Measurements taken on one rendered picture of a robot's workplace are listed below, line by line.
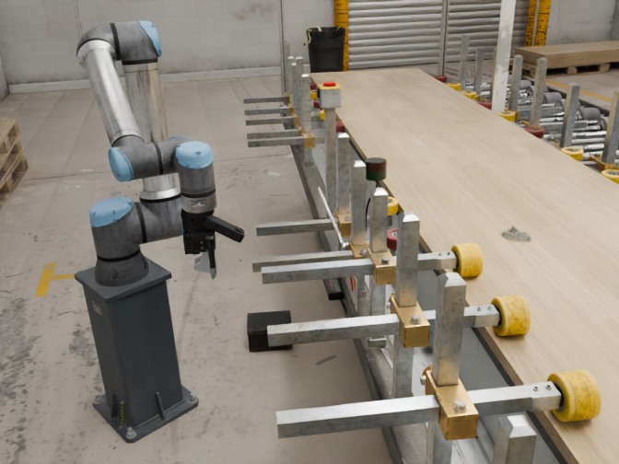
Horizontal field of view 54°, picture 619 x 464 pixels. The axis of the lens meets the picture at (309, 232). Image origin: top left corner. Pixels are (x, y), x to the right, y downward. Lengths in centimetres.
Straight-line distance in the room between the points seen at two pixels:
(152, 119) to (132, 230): 38
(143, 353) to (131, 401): 20
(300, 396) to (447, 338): 159
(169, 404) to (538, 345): 160
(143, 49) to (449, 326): 144
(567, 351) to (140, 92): 149
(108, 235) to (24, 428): 91
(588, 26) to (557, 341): 1045
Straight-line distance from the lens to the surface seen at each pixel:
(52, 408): 273
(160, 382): 244
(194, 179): 154
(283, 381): 261
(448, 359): 102
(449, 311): 97
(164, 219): 216
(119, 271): 219
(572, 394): 109
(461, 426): 102
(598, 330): 139
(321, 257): 168
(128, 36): 208
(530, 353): 128
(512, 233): 175
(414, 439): 134
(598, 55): 961
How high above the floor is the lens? 162
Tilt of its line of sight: 25 degrees down
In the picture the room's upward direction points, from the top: 2 degrees counter-clockwise
